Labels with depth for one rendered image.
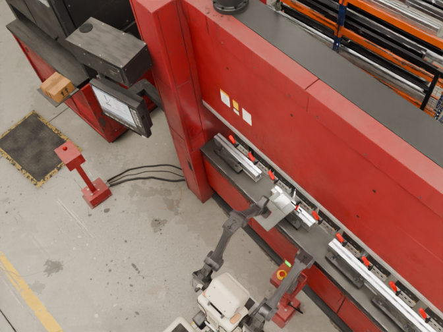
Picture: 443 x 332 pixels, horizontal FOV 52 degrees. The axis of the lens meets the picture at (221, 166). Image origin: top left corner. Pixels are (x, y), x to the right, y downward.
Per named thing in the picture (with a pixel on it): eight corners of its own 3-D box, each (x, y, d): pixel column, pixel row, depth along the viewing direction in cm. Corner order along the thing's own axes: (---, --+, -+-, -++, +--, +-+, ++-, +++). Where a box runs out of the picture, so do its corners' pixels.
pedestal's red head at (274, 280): (269, 282, 330) (269, 274, 315) (283, 266, 335) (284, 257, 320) (291, 301, 322) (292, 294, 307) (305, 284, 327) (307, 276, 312)
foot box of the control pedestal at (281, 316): (263, 313, 384) (263, 309, 374) (282, 290, 392) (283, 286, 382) (281, 329, 375) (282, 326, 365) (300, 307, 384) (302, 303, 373)
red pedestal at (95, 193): (81, 196, 459) (47, 151, 388) (102, 182, 466) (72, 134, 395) (91, 209, 450) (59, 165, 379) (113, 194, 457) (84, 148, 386)
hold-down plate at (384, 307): (370, 301, 296) (371, 300, 294) (376, 295, 298) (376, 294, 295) (409, 337, 283) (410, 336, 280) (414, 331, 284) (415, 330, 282)
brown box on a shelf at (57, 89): (37, 90, 405) (30, 81, 395) (60, 74, 414) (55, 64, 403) (55, 107, 393) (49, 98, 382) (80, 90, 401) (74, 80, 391)
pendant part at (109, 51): (103, 118, 366) (63, 38, 294) (124, 98, 376) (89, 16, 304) (151, 146, 348) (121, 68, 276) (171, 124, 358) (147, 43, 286)
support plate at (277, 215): (250, 214, 323) (250, 213, 323) (277, 192, 331) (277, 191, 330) (267, 232, 315) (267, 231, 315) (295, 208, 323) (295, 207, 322)
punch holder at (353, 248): (339, 241, 288) (343, 231, 274) (348, 233, 291) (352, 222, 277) (357, 258, 281) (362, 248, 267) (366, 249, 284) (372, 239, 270)
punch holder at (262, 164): (254, 163, 324) (253, 150, 310) (262, 156, 326) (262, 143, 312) (268, 176, 317) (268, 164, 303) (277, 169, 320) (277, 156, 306)
